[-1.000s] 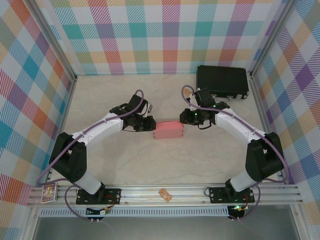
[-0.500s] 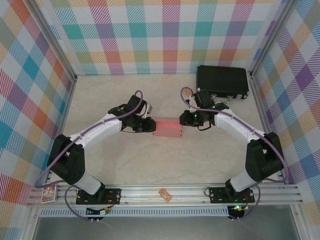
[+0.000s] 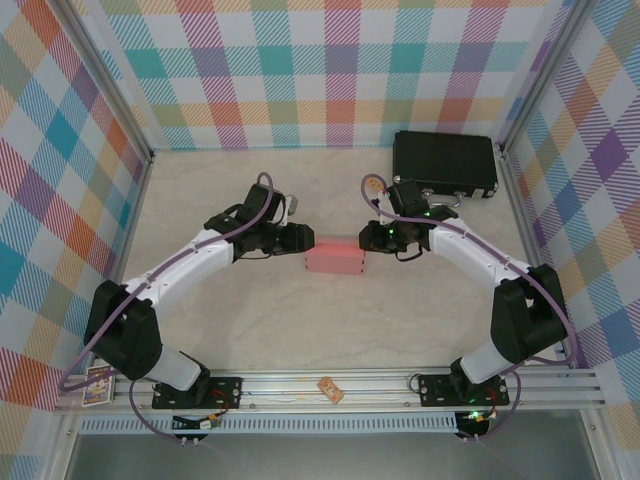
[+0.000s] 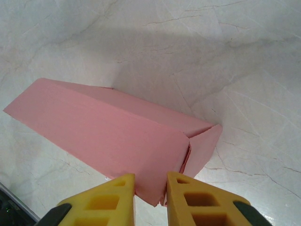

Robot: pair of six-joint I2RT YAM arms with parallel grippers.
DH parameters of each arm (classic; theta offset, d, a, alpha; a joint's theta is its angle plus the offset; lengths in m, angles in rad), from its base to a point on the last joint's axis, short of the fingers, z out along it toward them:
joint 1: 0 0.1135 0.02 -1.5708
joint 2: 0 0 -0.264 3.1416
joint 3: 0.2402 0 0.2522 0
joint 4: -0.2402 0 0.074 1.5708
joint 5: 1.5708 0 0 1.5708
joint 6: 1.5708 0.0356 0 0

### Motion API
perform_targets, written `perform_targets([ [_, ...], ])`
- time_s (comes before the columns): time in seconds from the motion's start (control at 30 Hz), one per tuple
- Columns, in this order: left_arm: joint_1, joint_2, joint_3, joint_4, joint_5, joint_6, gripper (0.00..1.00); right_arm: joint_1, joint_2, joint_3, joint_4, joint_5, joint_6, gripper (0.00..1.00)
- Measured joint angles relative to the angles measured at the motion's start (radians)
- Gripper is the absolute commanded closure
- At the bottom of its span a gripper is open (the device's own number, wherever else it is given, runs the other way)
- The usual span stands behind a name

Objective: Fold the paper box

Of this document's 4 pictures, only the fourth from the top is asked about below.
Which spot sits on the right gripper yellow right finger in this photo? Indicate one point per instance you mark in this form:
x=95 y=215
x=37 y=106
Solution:
x=176 y=207

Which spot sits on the long aluminium mounting rail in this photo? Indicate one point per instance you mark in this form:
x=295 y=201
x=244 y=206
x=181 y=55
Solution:
x=16 y=199

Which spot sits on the pink paper box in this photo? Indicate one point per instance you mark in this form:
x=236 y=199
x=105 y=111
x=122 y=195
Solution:
x=105 y=129

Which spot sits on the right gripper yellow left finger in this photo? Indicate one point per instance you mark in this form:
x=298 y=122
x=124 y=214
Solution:
x=127 y=207

